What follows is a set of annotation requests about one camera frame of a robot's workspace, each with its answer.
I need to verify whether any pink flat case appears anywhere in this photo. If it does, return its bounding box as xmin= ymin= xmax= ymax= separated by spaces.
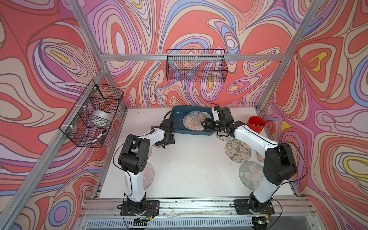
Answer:
xmin=256 ymin=152 xmax=265 ymax=163

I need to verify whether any white roll in basket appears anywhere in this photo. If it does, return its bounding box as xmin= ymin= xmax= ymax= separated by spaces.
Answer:
xmin=91 ymin=110 xmax=113 ymax=129

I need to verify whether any beige blue doodle coaster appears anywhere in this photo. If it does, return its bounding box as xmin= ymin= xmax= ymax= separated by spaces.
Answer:
xmin=183 ymin=111 xmax=207 ymax=131

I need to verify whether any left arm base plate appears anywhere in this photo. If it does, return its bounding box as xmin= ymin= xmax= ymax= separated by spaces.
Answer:
xmin=120 ymin=199 xmax=160 ymax=217

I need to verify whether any pale pink unicorn coaster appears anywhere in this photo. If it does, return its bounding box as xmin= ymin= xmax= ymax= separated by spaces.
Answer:
xmin=143 ymin=163 xmax=155 ymax=190

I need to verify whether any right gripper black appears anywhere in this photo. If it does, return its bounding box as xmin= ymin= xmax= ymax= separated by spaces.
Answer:
xmin=201 ymin=118 xmax=225 ymax=131

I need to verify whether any black wire basket left wall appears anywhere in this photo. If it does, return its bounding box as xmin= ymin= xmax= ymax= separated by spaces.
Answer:
xmin=59 ymin=80 xmax=124 ymax=149

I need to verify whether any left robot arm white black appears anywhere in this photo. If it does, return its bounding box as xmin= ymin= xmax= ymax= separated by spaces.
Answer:
xmin=117 ymin=111 xmax=175 ymax=210

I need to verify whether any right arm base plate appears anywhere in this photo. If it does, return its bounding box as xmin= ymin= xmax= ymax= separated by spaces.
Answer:
xmin=232 ymin=199 xmax=275 ymax=216

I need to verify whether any white marker in basket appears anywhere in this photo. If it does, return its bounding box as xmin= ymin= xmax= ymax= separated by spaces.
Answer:
xmin=91 ymin=133 xmax=106 ymax=144

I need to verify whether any white floral green coaster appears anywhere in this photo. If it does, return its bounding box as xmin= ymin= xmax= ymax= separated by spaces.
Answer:
xmin=214 ymin=131 xmax=234 ymax=142

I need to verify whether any black wire basket back wall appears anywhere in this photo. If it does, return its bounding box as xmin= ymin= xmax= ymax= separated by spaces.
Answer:
xmin=166 ymin=48 xmax=228 ymax=82

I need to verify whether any white green animal coaster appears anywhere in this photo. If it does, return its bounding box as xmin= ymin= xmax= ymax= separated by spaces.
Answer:
xmin=225 ymin=139 xmax=252 ymax=163

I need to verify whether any white butterfly star coaster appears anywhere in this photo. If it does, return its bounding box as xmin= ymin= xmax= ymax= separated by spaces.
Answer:
xmin=201 ymin=111 xmax=212 ymax=119

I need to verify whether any red cup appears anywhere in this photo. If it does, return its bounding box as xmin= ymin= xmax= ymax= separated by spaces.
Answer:
xmin=246 ymin=116 xmax=266 ymax=134

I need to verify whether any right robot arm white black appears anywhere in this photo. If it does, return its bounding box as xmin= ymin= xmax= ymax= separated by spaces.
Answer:
xmin=201 ymin=105 xmax=298 ymax=214

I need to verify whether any black wire basket wall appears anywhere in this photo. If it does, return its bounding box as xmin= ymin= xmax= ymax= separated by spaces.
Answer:
xmin=59 ymin=80 xmax=124 ymax=149
xmin=166 ymin=48 xmax=228 ymax=82

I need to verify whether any teal plastic storage box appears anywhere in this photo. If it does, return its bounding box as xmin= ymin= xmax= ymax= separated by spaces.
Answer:
xmin=171 ymin=105 xmax=214 ymax=136

